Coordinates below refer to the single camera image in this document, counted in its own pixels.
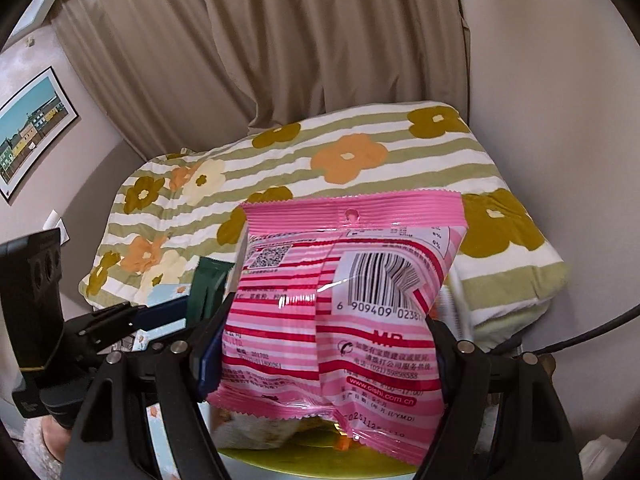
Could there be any framed wall picture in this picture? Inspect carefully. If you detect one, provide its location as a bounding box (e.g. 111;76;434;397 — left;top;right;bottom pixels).
0;66;81;204

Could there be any white wall socket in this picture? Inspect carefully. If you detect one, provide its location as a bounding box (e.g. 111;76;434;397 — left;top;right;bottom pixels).
45;210;69;246

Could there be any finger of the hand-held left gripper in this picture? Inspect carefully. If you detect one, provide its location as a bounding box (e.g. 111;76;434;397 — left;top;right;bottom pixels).
62;332;137;368
62;295;192;342

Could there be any beige curtain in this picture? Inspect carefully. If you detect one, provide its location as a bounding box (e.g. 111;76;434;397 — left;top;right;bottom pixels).
50;0;473;161

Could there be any white cloth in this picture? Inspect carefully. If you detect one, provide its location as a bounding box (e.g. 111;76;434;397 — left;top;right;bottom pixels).
582;435;632;480

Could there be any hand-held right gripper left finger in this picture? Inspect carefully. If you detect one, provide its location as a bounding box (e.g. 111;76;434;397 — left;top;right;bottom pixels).
62;292;237;480

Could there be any green cardboard box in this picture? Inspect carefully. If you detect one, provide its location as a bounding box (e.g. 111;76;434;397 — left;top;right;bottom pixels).
215;410;421;480

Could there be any dark green snack packet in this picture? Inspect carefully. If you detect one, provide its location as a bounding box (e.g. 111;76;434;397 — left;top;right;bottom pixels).
187;257;237;326

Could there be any striped floral pillow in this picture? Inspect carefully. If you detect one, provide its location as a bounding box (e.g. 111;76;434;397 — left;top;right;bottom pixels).
77;101;568;356

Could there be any black cable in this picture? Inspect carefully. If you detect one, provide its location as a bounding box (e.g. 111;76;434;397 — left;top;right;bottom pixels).
492;304;640;361

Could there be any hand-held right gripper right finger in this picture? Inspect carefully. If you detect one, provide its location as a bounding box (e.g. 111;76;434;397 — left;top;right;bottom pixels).
415;319;585;480

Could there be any pink striped snack packet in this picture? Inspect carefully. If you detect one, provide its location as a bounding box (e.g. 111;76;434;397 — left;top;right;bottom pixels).
206;187;468;466

